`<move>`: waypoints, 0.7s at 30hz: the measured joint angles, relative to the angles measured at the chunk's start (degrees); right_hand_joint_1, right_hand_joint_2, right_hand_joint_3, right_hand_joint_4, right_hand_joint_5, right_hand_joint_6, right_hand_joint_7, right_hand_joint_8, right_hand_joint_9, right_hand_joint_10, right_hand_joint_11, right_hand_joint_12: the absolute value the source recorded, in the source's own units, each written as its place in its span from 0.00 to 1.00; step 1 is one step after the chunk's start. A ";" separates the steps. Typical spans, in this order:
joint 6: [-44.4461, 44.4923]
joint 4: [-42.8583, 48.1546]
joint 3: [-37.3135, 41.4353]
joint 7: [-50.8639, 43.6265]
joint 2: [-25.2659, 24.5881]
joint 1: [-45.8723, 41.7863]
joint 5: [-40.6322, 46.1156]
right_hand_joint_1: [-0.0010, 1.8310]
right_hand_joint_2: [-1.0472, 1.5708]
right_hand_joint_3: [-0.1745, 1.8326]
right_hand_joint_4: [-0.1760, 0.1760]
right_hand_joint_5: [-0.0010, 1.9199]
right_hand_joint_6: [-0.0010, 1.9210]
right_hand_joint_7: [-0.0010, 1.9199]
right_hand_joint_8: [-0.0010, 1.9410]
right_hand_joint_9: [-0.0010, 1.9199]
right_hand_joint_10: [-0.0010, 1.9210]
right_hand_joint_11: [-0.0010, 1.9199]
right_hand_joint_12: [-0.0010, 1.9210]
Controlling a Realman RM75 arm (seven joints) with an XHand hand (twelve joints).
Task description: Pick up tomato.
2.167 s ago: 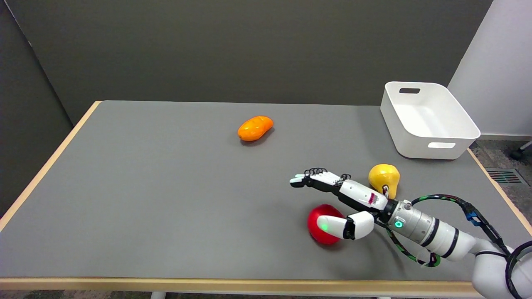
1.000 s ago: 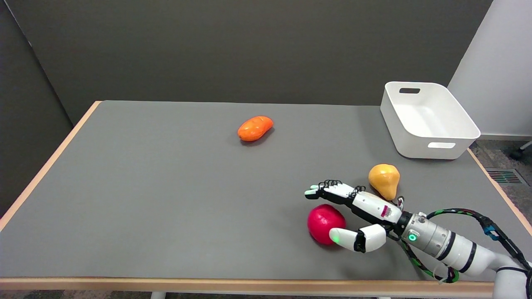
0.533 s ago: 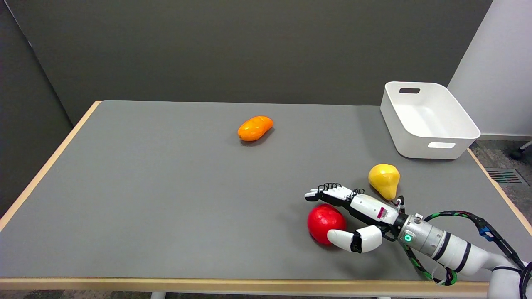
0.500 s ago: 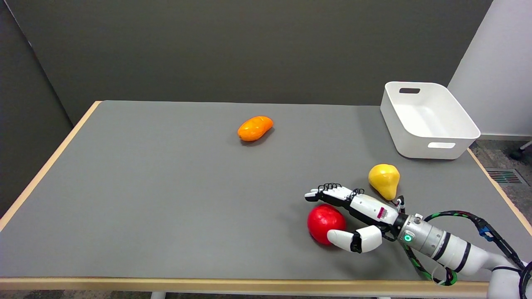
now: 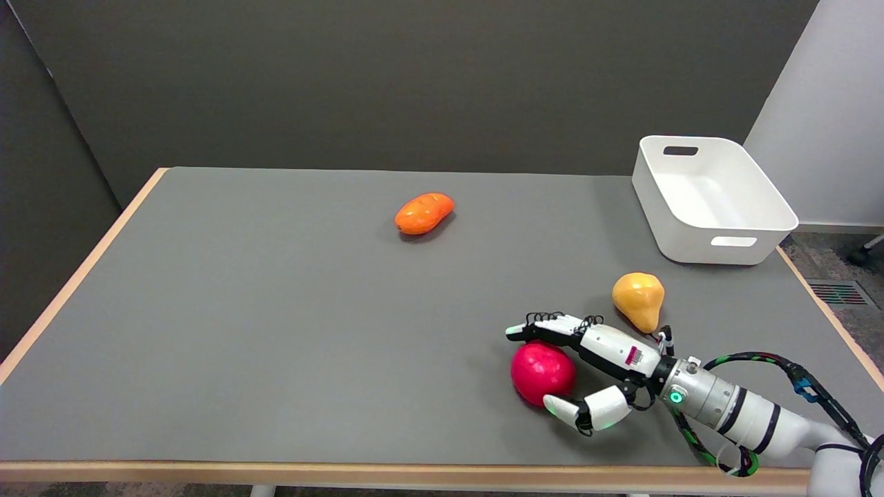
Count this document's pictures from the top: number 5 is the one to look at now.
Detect floor vent grille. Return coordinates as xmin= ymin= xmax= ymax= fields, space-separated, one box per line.
xmin=805 ymin=279 xmax=879 ymax=310

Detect white plastic bin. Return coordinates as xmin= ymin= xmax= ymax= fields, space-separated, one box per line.
xmin=632 ymin=135 xmax=800 ymax=266

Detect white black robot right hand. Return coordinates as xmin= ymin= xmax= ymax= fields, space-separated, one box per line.
xmin=505 ymin=312 xmax=675 ymax=437

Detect orange mango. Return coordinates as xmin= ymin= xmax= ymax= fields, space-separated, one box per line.
xmin=394 ymin=193 xmax=455 ymax=236

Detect yellow pear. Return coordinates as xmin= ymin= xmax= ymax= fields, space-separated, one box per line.
xmin=612 ymin=272 xmax=666 ymax=335

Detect black green braided cable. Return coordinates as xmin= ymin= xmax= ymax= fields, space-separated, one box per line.
xmin=671 ymin=351 xmax=884 ymax=497

